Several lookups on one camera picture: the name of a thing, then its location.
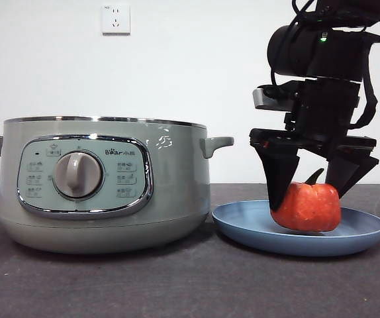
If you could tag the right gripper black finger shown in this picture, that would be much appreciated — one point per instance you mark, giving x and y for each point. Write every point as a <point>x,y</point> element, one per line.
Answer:
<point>349,172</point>
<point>277,172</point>

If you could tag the orange pumpkin with green stem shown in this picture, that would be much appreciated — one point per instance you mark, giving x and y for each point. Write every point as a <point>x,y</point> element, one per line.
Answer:
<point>309,208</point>

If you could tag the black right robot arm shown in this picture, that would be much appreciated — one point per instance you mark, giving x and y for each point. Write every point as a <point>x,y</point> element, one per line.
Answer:
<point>292,49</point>

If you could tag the blue round plate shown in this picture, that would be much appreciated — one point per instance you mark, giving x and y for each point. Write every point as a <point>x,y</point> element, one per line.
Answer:
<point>243,225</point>

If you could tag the pale green electric steamer pot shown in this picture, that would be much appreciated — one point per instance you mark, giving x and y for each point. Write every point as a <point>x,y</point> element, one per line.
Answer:
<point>176,185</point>

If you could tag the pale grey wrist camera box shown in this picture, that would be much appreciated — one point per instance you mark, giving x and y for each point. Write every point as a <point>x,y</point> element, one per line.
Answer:
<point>269,103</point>

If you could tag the white wall socket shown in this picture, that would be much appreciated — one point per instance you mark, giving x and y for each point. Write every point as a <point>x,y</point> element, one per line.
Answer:
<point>116,20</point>

